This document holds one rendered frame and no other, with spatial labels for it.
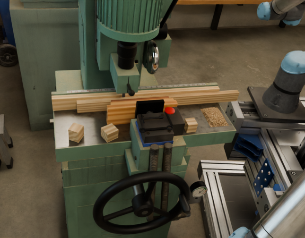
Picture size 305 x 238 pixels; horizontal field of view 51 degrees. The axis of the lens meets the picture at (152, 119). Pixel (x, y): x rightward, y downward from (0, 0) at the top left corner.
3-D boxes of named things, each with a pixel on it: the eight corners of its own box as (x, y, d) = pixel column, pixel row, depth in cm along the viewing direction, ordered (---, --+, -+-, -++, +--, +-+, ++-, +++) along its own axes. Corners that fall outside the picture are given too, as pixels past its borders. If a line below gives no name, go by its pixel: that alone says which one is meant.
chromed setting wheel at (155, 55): (150, 81, 115) (154, 51, 107) (142, 63, 124) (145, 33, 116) (157, 80, 116) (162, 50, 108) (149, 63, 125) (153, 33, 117)
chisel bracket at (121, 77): (116, 97, 101) (117, 75, 96) (109, 73, 111) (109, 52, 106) (138, 96, 103) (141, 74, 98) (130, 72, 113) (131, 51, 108)
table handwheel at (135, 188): (111, 249, 101) (77, 204, 81) (102, 197, 115) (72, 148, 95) (197, 218, 102) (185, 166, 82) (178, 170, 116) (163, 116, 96)
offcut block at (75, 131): (78, 142, 97) (78, 132, 94) (68, 139, 97) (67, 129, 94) (83, 135, 99) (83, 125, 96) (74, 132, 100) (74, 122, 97)
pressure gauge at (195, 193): (189, 201, 120) (193, 188, 115) (186, 193, 123) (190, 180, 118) (204, 199, 122) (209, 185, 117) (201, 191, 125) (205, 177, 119)
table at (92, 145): (56, 188, 91) (55, 174, 87) (53, 117, 112) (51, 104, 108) (245, 162, 107) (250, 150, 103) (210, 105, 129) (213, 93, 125)
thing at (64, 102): (52, 111, 106) (51, 99, 103) (52, 107, 107) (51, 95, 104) (216, 99, 122) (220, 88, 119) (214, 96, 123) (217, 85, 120)
